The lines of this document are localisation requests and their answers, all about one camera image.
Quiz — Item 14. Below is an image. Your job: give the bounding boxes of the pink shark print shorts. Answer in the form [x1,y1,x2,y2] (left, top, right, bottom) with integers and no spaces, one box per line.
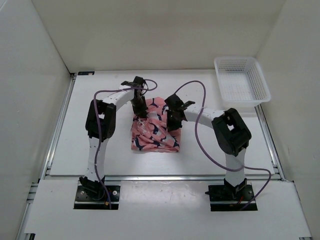
[131,97,181,153]

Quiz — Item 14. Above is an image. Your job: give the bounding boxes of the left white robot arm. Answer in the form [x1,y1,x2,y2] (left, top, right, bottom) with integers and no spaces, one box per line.
[79,76,149,206]

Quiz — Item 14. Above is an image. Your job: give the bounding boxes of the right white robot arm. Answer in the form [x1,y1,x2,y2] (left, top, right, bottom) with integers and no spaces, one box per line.
[164,94,252,200]

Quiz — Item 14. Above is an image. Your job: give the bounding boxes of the aluminium table frame rail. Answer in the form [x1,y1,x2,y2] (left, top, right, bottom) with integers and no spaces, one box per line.
[18,70,312,240]

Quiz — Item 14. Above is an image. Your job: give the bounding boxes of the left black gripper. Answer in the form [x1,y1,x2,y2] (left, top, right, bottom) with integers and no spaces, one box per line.
[130,95,148,119]

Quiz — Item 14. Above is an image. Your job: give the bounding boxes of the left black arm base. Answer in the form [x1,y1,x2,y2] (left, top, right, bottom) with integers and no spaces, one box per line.
[73,177,121,210]

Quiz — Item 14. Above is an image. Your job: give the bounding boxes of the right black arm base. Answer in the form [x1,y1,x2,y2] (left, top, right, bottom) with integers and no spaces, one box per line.
[205,178,258,212]

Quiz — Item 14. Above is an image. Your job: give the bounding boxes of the white plastic mesh basket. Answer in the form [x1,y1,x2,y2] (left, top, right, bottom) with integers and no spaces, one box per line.
[214,56,271,109]

